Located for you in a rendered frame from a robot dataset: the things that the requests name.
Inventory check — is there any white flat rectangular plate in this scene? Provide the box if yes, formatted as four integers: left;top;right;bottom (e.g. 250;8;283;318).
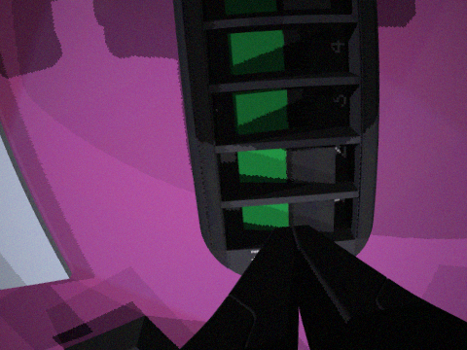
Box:
0;123;71;289

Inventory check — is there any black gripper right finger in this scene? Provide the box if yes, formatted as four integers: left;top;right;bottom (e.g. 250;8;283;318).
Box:
292;226;467;350

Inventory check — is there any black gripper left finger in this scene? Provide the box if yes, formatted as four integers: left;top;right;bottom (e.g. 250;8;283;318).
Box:
179;227;300;350

